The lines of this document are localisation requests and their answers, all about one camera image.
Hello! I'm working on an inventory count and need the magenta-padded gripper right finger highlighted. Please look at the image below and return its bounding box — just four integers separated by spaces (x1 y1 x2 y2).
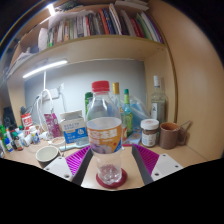
130 143 184 186

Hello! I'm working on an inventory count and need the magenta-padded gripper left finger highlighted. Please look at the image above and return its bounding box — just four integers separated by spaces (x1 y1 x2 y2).
43 144 94 187

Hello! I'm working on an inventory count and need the clear red-capped drink bottle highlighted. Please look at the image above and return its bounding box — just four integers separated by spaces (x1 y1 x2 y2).
85 80 124 186

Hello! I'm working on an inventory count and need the white-lidded brown jar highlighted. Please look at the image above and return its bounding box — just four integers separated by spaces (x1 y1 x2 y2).
139 118 160 148

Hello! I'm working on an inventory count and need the black mug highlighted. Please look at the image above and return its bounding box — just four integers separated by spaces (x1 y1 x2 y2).
35 145 61 169

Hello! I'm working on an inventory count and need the brown mug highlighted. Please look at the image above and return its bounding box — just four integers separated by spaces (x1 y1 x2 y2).
158 120 193 150

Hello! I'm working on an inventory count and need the blue and white carton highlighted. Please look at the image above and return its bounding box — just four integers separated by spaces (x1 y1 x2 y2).
59 109 89 145

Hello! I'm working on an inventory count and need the flat round red coaster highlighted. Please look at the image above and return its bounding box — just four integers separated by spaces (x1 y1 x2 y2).
95 167 128 190

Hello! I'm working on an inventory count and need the pink packet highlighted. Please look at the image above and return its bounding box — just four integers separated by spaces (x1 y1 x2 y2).
43 112 63 138

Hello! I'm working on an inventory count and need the green-capped glass bottle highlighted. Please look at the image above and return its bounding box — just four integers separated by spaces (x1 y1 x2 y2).
121 88 134 138

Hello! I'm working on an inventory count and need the tall clear glass bottle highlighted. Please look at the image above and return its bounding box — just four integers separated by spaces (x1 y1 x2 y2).
150 75 168 126

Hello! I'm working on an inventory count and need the dark bottle with green cap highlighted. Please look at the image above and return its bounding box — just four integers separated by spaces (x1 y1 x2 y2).
11 130 24 152

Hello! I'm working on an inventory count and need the red and white canister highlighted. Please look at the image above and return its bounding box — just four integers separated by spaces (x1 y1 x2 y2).
20 112 34 129

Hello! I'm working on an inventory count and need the white bottle with blue label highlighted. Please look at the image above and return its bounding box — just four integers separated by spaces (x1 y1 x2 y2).
3 134 14 154

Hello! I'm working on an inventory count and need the white light bar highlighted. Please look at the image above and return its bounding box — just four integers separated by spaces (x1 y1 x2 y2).
22 59 69 80

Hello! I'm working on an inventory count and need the wooden shelf unit with books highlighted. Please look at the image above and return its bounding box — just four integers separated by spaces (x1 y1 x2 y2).
6 0 178 124

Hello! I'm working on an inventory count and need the long ceiling light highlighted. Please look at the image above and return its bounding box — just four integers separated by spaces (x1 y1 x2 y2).
46 2 57 17

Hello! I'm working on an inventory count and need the white wall socket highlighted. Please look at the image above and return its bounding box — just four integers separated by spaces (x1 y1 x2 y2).
41 87 62 101

